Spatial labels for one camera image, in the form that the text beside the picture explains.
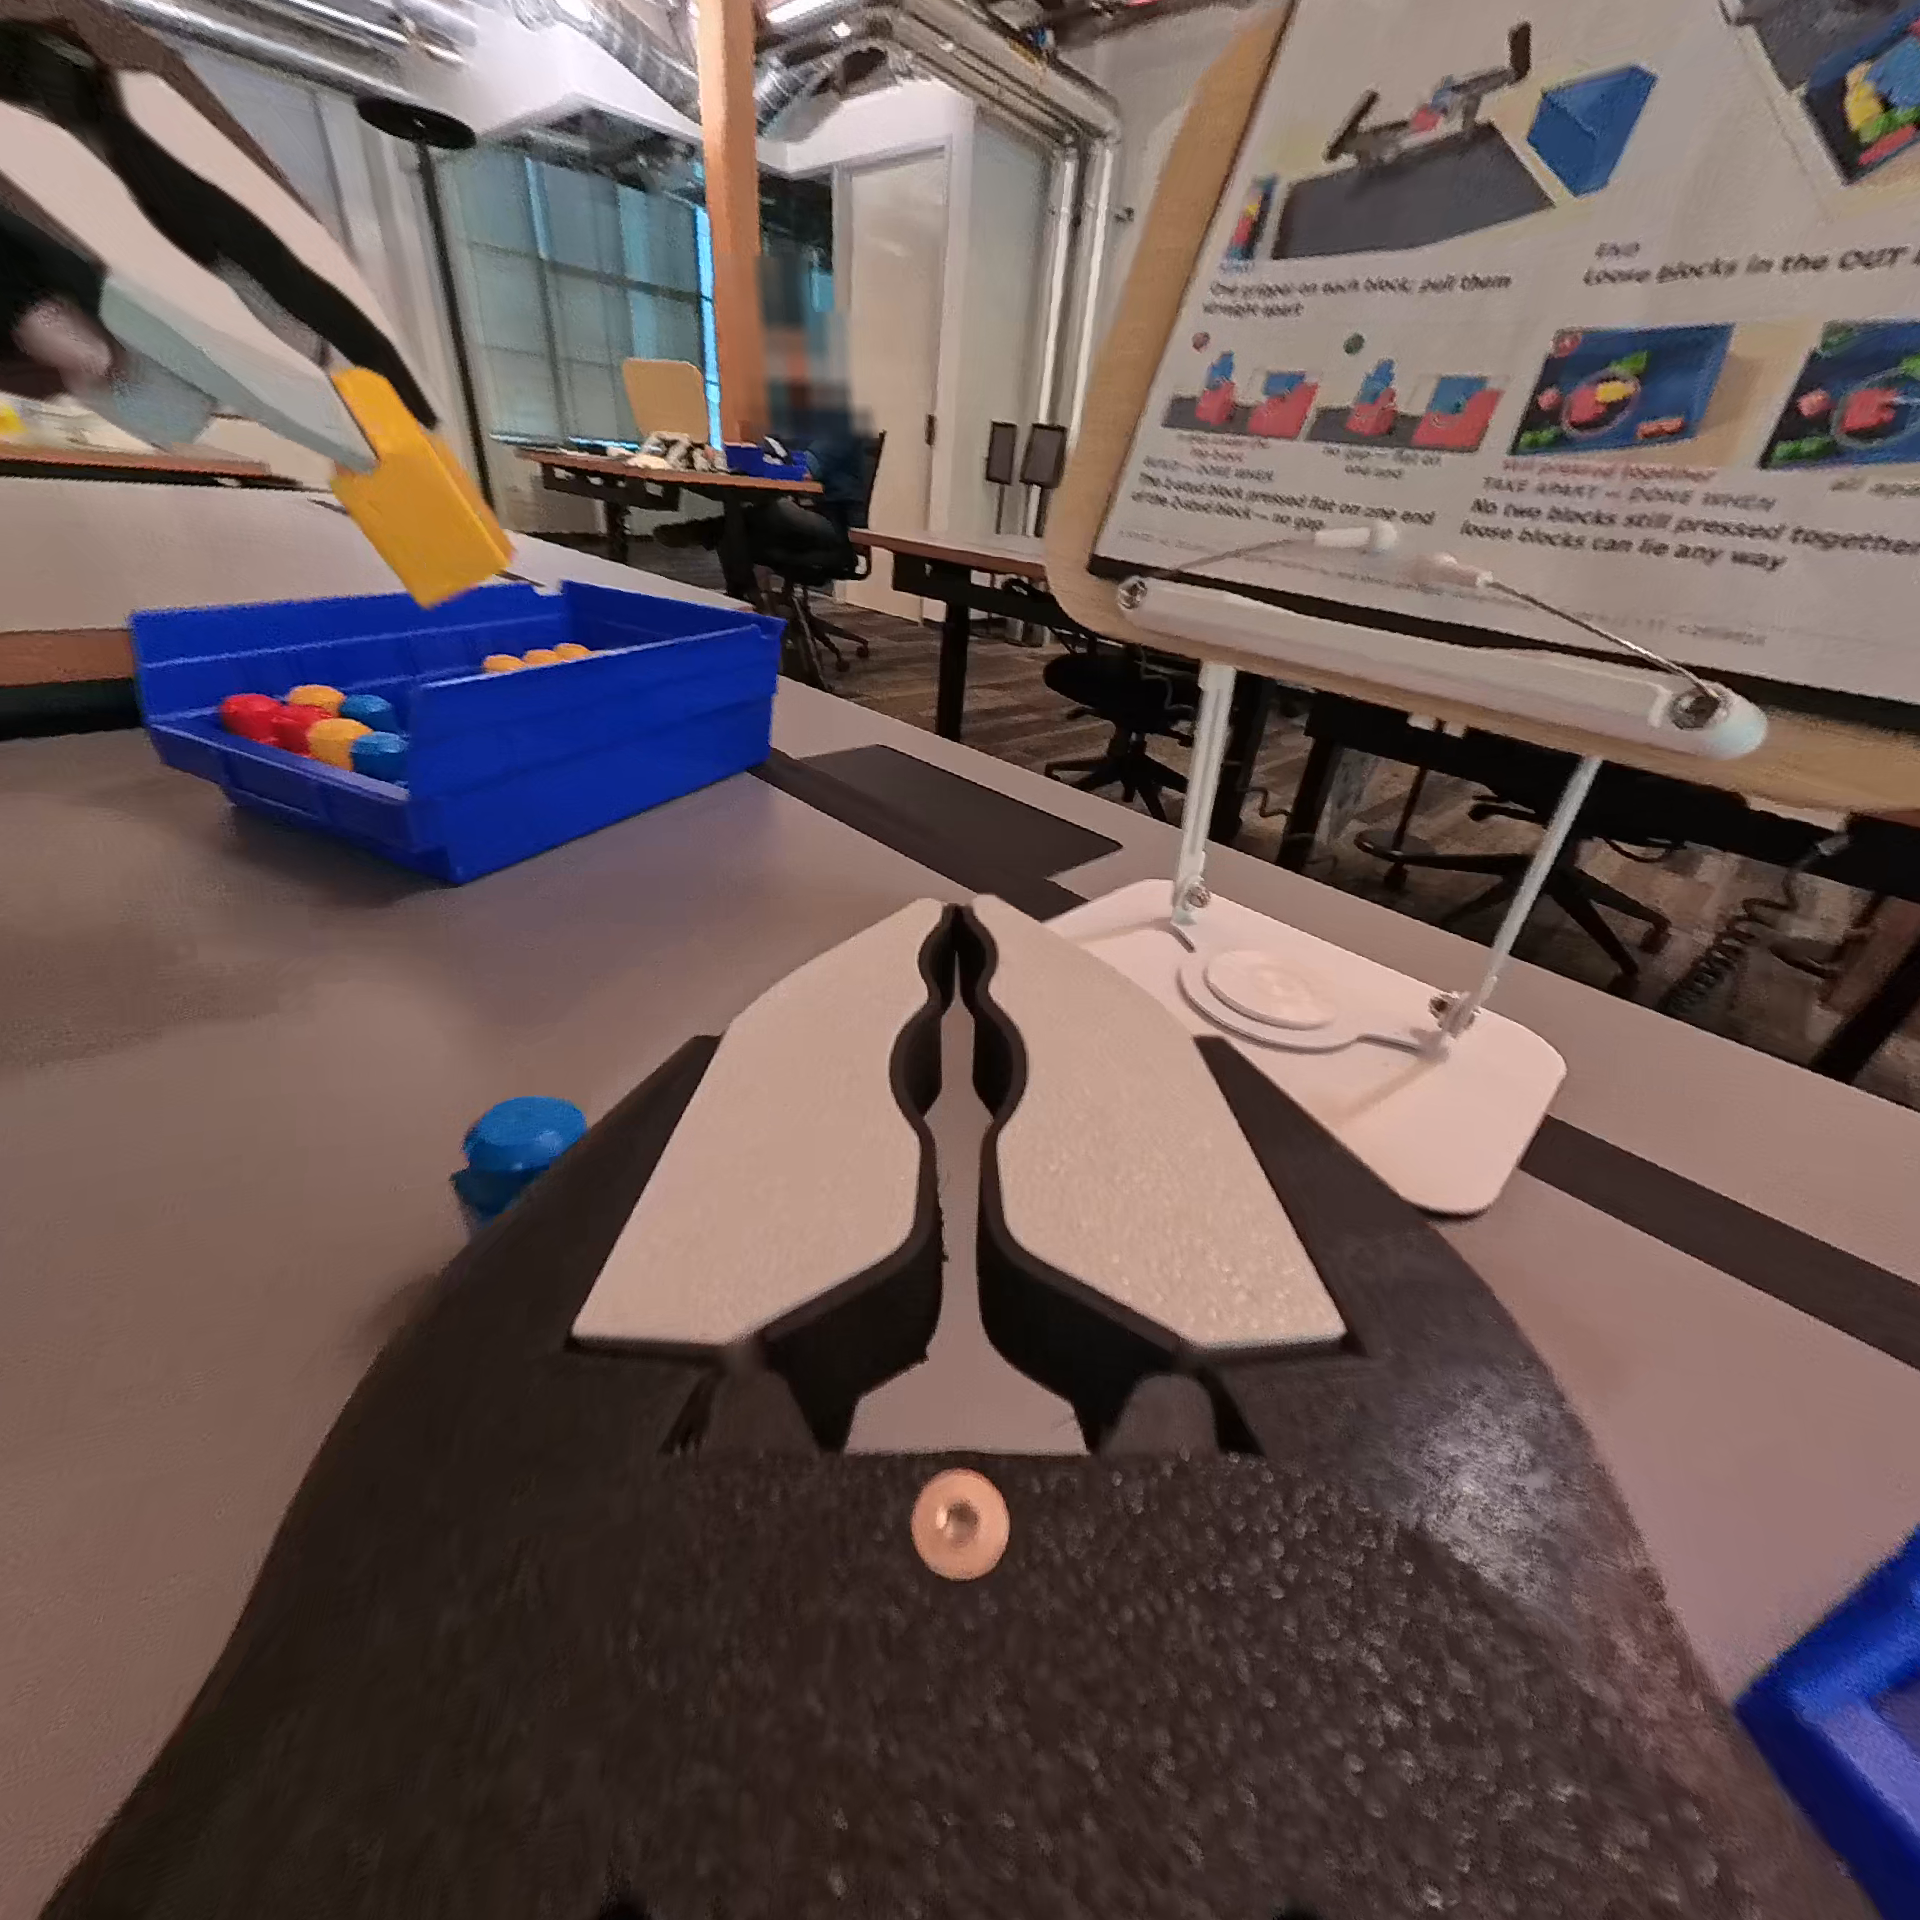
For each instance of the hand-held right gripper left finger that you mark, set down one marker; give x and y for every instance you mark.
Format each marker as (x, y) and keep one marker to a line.
(750, 1184)

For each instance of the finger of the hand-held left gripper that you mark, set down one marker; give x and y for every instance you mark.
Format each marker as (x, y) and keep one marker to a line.
(181, 300)
(253, 181)

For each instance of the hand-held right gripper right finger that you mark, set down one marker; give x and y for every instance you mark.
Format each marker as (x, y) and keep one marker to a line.
(1154, 1201)

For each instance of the blue two-stud block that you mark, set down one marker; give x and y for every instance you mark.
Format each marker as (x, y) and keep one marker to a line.
(517, 1141)

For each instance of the yellow single-stud block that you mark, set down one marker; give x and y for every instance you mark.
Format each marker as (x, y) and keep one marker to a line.
(428, 524)

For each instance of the blue plastic bin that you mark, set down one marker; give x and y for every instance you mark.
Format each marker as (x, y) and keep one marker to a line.
(598, 780)
(1845, 1724)

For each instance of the pile of colourful blocks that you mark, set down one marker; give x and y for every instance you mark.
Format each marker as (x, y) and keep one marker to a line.
(299, 720)

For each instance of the person's left hand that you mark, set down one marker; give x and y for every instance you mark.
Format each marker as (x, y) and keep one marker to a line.
(66, 345)

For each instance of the black floor lamp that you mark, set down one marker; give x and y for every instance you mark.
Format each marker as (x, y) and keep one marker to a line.
(417, 119)

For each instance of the grey wood-edged table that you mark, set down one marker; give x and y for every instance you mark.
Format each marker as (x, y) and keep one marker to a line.
(181, 539)

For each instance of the wood-edged office table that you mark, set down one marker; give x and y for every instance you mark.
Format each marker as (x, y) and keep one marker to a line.
(960, 552)
(598, 463)

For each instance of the pale desk divider board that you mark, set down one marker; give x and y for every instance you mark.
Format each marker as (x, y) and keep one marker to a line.
(668, 397)

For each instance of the black office chair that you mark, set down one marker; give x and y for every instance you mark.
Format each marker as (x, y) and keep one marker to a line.
(1118, 691)
(1516, 855)
(818, 628)

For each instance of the small blue bin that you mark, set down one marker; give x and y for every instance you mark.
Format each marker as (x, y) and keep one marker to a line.
(764, 460)

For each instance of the dark tablet on stand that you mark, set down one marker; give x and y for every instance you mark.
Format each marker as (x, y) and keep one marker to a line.
(1002, 451)
(1045, 456)

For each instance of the printed instruction sheet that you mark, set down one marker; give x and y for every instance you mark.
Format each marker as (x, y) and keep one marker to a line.
(1499, 493)

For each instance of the wooden post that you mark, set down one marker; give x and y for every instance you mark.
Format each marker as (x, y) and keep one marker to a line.
(730, 181)

